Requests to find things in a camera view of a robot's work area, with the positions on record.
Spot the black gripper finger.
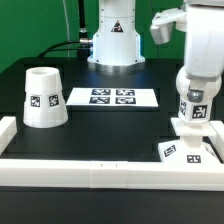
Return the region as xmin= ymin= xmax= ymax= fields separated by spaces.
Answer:
xmin=187 ymin=89 xmax=204 ymax=103

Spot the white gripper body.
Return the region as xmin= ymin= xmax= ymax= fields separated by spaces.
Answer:
xmin=184 ymin=0 xmax=224 ymax=79

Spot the white lamp bulb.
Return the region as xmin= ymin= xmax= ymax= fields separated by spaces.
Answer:
xmin=176 ymin=68 xmax=222 ymax=125

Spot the white lamp base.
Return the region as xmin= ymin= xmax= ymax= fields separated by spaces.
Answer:
xmin=158 ymin=118 xmax=220 ymax=165

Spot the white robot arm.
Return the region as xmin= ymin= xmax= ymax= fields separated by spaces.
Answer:
xmin=88 ymin=0 xmax=224 ymax=103

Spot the white lamp hood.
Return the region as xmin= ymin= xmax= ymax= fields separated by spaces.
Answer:
xmin=23 ymin=67 xmax=68 ymax=128

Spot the white marker sheet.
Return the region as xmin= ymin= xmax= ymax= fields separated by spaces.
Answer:
xmin=67 ymin=87 xmax=158 ymax=107

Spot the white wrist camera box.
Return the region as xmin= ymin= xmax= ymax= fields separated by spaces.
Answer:
xmin=150 ymin=8 xmax=187 ymax=45

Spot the black cable bundle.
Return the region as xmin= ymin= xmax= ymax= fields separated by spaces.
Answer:
xmin=37 ymin=0 xmax=94 ymax=61

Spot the white front fence wall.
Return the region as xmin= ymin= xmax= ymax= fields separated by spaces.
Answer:
xmin=0 ymin=159 xmax=224 ymax=191

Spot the white left fence wall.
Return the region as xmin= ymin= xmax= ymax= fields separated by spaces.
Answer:
xmin=0 ymin=116 xmax=17 ymax=155

